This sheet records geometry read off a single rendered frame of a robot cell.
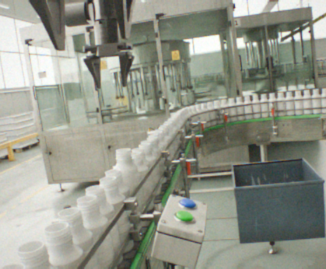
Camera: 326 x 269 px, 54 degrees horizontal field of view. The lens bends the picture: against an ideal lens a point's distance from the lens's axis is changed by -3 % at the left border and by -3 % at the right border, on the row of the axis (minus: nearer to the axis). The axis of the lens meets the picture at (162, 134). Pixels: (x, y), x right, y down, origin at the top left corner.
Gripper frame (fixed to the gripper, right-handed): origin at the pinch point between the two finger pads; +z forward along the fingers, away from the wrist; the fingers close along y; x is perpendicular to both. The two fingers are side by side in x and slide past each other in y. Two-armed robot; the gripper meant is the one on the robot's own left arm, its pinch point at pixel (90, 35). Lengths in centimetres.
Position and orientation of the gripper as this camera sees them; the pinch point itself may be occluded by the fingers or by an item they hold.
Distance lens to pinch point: 31.5
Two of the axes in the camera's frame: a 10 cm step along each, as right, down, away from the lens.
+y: 9.8, -1.0, -1.9
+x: 1.7, -1.7, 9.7
